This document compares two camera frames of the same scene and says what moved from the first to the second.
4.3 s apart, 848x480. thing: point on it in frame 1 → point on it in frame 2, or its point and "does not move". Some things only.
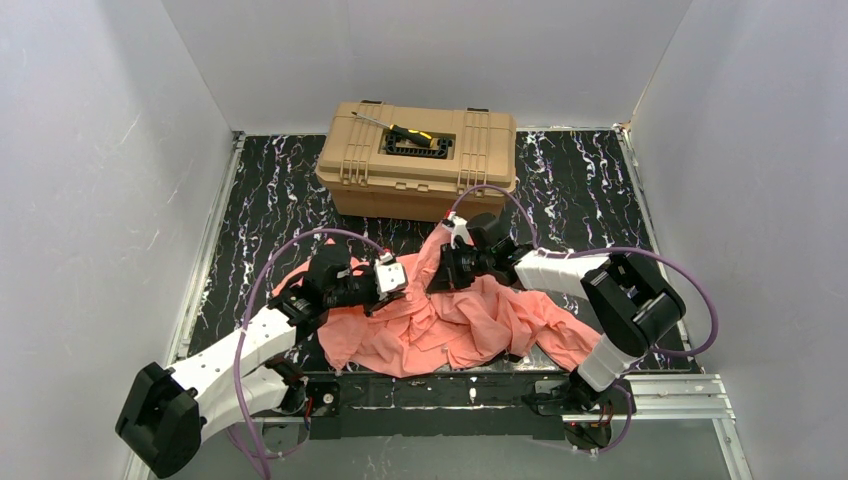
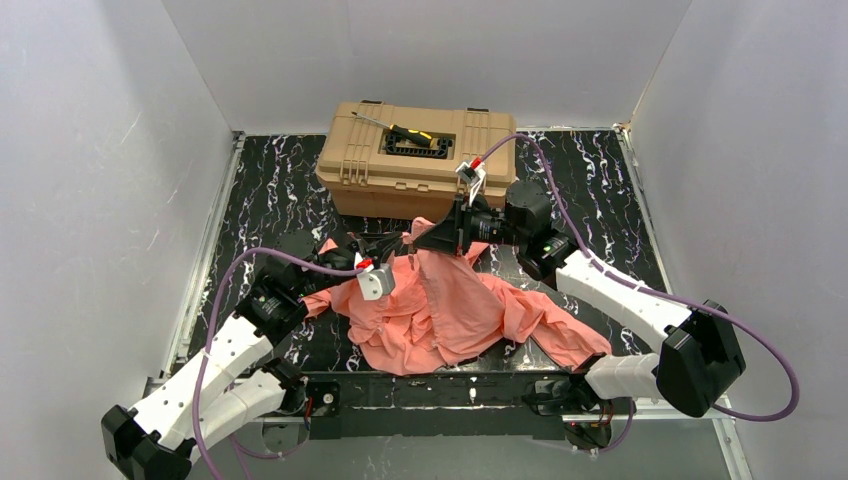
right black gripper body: [452, 269] → [457, 225]
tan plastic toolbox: [417, 163] does not move
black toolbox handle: [395, 148] does not move
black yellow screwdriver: [403, 131] does not move
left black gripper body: [370, 291] → [361, 248]
